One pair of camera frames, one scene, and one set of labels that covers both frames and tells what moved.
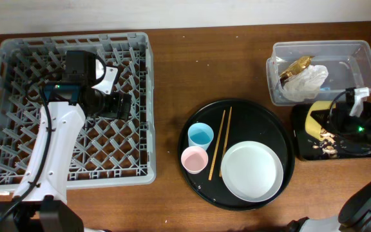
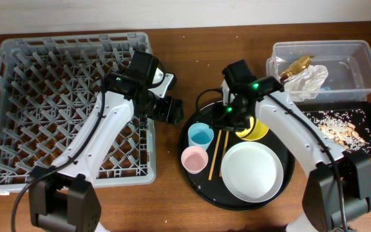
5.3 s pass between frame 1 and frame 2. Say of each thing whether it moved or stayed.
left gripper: moved
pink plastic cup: stayed
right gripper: moved
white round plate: stayed
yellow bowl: moved
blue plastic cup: stayed
